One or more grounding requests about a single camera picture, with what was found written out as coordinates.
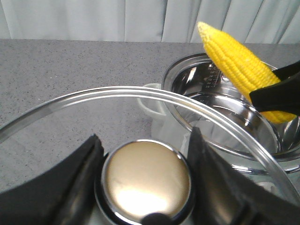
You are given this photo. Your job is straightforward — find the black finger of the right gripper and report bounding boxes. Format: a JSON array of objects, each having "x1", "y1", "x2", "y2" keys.
[
  {"x1": 273, "y1": 61, "x2": 300, "y2": 81},
  {"x1": 249, "y1": 73, "x2": 300, "y2": 116}
]

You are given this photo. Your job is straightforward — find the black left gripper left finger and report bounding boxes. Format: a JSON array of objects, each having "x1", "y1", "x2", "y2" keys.
[{"x1": 0, "y1": 135, "x2": 104, "y2": 225}]

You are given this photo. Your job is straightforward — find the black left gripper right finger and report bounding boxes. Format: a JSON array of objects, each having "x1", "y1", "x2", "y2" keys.
[{"x1": 188, "y1": 127, "x2": 300, "y2": 225}]

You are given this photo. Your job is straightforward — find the yellow corn cob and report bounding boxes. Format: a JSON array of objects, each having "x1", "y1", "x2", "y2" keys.
[{"x1": 197, "y1": 22, "x2": 297, "y2": 123}]

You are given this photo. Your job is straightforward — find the glass pot lid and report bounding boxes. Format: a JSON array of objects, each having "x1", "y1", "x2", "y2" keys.
[{"x1": 0, "y1": 86, "x2": 300, "y2": 225}]

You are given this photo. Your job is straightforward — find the pale green electric cooking pot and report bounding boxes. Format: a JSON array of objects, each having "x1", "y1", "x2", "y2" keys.
[{"x1": 137, "y1": 53, "x2": 300, "y2": 203}]

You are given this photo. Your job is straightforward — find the white pleated curtain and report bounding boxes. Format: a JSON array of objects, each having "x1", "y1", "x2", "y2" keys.
[{"x1": 0, "y1": 0, "x2": 300, "y2": 44}]

